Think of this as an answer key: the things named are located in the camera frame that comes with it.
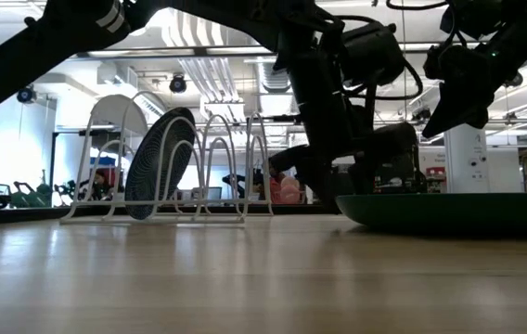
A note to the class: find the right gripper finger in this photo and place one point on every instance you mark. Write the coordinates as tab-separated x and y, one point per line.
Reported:
481	117
451	116

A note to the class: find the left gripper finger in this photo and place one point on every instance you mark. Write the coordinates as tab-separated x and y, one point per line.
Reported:
363	176
319	176

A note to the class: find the green plate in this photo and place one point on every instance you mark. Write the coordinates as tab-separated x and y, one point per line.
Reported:
453	213

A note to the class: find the blue white grid plate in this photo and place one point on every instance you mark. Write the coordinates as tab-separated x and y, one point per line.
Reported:
145	176

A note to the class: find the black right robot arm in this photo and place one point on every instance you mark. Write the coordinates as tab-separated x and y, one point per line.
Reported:
523	42

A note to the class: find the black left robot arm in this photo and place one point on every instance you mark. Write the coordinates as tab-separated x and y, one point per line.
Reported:
36	46

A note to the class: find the person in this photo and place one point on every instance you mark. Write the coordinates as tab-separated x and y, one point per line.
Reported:
101	183
286	190

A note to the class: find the black computer monitor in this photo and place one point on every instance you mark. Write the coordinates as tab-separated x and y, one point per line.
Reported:
402	176

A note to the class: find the white pillar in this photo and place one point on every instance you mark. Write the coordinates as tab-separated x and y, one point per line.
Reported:
465	162

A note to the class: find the black ceiling camera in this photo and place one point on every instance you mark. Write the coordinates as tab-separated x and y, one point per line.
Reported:
26	94
421	114
178	85
514	80

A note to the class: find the silver ventilation duct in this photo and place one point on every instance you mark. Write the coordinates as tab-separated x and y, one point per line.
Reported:
275	76

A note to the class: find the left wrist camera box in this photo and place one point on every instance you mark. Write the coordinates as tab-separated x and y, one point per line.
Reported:
372	53

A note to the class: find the black ceiling light rail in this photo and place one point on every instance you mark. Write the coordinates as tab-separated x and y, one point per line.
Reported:
201	50

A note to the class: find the black gantry frame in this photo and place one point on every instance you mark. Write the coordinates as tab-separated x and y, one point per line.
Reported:
53	162

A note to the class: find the black aluminium table frame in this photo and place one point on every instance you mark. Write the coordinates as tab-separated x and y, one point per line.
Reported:
13	215

